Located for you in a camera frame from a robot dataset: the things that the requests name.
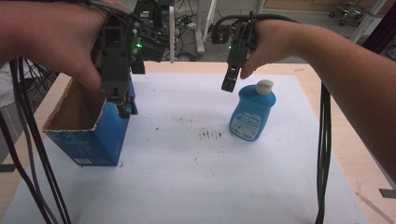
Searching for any white table mat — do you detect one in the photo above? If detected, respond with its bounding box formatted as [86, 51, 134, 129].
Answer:
[0, 72, 372, 224]

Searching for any wheeled metal cart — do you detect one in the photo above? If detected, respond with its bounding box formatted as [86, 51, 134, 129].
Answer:
[328, 1, 368, 27]

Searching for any person's left hand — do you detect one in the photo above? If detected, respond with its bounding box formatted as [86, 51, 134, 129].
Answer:
[0, 0, 128, 92]

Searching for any dark curtain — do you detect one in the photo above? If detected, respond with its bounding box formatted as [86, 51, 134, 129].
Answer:
[361, 0, 396, 62]

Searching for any black cable bundle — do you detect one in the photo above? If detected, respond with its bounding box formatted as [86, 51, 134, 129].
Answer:
[313, 81, 332, 224]
[0, 57, 73, 224]

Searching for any person's right hand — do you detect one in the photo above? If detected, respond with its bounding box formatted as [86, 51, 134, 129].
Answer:
[239, 18, 313, 80]

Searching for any white metal pole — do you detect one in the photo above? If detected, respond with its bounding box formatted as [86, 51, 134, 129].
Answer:
[168, 4, 176, 64]

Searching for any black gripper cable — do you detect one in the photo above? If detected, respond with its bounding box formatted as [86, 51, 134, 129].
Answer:
[214, 12, 301, 31]

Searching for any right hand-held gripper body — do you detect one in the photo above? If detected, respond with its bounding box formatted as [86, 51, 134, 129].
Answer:
[209, 11, 260, 70]

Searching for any blue cardboard box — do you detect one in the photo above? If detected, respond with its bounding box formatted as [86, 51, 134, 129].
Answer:
[42, 74, 137, 168]

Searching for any white metal stand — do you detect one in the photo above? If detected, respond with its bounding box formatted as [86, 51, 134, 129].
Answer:
[193, 0, 219, 54]

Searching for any white metal stand leg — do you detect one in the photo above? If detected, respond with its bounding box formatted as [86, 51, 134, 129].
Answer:
[348, 0, 389, 44]

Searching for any blue bottle with white cap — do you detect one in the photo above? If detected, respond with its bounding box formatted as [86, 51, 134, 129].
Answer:
[229, 78, 277, 143]

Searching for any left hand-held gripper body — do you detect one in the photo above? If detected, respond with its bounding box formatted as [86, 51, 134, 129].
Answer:
[98, 0, 172, 105]

